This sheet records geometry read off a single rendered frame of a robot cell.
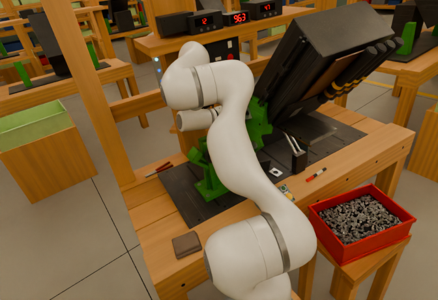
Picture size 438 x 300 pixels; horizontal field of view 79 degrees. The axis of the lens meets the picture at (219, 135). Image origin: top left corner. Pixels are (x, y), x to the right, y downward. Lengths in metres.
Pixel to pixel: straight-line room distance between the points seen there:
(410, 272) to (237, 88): 1.88
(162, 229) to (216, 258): 0.68
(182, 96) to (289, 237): 0.37
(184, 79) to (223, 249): 0.36
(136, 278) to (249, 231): 1.71
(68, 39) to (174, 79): 0.65
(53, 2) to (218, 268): 1.01
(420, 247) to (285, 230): 1.91
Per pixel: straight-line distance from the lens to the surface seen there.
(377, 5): 10.27
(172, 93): 0.62
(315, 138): 1.17
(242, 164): 0.56
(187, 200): 1.25
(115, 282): 2.25
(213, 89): 0.63
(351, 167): 1.42
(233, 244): 0.54
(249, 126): 1.25
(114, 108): 1.38
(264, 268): 0.55
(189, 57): 0.71
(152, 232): 1.21
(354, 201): 1.30
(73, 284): 2.40
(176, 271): 1.05
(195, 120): 1.06
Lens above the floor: 1.77
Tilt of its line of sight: 32 degrees down
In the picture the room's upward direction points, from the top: 8 degrees counter-clockwise
